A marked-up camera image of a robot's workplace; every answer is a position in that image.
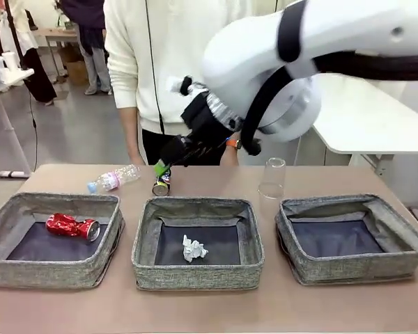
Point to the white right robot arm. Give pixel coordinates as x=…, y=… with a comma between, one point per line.
x=334, y=21

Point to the white paper roll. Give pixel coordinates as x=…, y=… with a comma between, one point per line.
x=9, y=62

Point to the person's left hand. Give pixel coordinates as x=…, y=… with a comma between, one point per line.
x=230, y=156

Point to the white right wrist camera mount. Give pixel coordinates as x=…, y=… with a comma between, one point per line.
x=216, y=104

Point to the white paper ball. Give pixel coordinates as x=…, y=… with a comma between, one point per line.
x=194, y=248

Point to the grey fabric basket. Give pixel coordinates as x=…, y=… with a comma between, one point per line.
x=195, y=275
x=38, y=271
x=352, y=268

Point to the person in purple top grey trousers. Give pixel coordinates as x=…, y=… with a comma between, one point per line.
x=94, y=52

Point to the person in white top black skirt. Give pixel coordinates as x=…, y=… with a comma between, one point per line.
x=31, y=52

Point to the person in white sweater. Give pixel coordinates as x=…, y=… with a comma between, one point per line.
x=167, y=52

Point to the crushed dark printed can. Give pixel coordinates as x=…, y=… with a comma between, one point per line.
x=162, y=186

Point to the wooden background table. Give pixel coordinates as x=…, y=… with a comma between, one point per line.
x=55, y=33

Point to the crushed red soda can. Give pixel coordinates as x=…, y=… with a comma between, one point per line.
x=69, y=226

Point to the brown cardboard box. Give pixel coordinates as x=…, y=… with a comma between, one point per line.
x=77, y=73

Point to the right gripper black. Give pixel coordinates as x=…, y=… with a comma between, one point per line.
x=202, y=121

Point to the clear plastic bottle pink label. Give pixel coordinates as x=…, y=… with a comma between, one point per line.
x=116, y=177

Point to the person's right forearm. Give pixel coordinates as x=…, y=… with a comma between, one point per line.
x=130, y=132

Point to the black stand pole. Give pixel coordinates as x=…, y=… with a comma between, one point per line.
x=14, y=31

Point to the clear plastic cup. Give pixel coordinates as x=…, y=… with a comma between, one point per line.
x=272, y=181

